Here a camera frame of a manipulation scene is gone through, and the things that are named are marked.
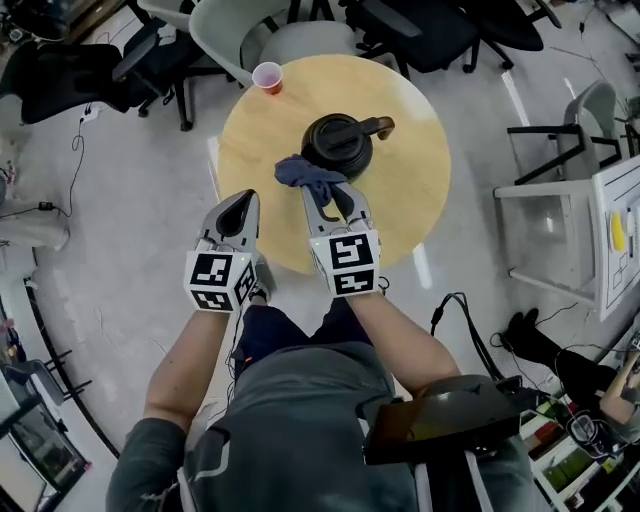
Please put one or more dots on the person's right forearm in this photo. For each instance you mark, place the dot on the person's right forearm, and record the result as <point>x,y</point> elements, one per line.
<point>400,345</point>

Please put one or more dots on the person's dark shorts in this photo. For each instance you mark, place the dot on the person's dark shorts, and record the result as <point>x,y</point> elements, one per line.
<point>280,330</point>

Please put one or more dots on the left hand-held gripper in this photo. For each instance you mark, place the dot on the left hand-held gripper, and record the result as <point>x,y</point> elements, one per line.
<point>212,272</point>

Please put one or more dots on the round wooden table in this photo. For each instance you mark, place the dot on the round wooden table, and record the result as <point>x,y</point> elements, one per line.
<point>410,165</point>

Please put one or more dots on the white table with line drawing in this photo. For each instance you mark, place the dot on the white table with line drawing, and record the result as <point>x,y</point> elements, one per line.
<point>550,235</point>

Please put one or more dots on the person's grey t-shirt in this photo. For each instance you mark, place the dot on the person's grey t-shirt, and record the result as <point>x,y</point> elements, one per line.
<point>300,440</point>

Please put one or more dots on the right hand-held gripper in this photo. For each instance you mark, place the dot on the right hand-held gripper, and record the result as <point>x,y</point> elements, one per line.
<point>352,252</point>

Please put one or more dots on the yellow oblong toy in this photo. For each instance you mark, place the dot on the yellow oblong toy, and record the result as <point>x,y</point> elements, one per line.
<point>618,230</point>

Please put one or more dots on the dark blue cloth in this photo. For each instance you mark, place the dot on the dark blue cloth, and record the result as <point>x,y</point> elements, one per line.
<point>300,172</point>

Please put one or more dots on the grey shell chair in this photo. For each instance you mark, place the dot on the grey shell chair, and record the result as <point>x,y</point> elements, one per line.
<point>585,130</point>
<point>280,40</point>

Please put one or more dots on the person's left forearm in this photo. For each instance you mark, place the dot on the person's left forearm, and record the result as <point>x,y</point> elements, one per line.
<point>185,370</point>

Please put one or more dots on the white power strip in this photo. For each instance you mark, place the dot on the white power strip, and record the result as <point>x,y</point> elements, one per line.
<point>90,112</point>

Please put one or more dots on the person's left shoe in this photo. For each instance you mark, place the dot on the person's left shoe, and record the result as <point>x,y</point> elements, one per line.
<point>262,285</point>

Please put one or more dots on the black power adapter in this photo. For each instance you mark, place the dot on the black power adapter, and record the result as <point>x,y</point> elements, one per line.
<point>46,205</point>

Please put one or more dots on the black equipment stand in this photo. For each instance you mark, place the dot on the black equipment stand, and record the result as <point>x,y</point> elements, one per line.
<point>40,440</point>

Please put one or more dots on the black chest-mounted device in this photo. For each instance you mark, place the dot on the black chest-mounted device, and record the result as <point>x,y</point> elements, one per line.
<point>450,420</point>

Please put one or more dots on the black office chair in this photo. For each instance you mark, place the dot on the black office chair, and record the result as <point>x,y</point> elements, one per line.
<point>510,25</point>
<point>75,80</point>
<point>425,30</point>

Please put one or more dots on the white shelving unit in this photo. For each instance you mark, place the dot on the white shelving unit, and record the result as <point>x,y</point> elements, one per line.
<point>575,465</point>

